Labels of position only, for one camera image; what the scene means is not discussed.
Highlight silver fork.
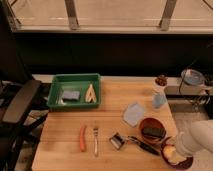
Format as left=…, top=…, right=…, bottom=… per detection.
left=93, top=127, right=98, bottom=157

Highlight blue plastic cup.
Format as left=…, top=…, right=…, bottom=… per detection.
left=152, top=92, right=166, bottom=108

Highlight green plastic tray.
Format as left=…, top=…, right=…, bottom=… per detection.
left=47, top=73, right=101, bottom=110

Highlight black office chair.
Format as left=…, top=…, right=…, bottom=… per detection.
left=0, top=80, right=47, bottom=171

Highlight blue sponge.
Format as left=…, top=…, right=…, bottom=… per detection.
left=62, top=90, right=80, bottom=101

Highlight orange carrot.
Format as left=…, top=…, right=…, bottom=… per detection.
left=79, top=125, right=87, bottom=152

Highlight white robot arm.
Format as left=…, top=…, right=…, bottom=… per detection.
left=174, top=120, right=213, bottom=157

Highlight light blue cloth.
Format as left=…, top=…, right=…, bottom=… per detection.
left=123, top=103, right=144, bottom=127

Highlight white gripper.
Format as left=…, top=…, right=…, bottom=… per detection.
left=174, top=132, right=193, bottom=157

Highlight orange bowl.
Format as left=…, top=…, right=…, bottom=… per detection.
left=139, top=118, right=166, bottom=144

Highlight black block in bowl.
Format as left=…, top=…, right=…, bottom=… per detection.
left=142, top=128, right=165, bottom=138

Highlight yellow red apple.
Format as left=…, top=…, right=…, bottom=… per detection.
left=163, top=145, right=178, bottom=164

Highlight dark purple bowl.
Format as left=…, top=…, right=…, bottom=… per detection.
left=161, top=137, right=194, bottom=170

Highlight beige wooden tongs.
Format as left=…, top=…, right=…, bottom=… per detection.
left=85, top=84, right=97, bottom=103

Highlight metal peeler with black handle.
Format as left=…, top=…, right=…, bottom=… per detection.
left=109, top=133, right=159, bottom=156

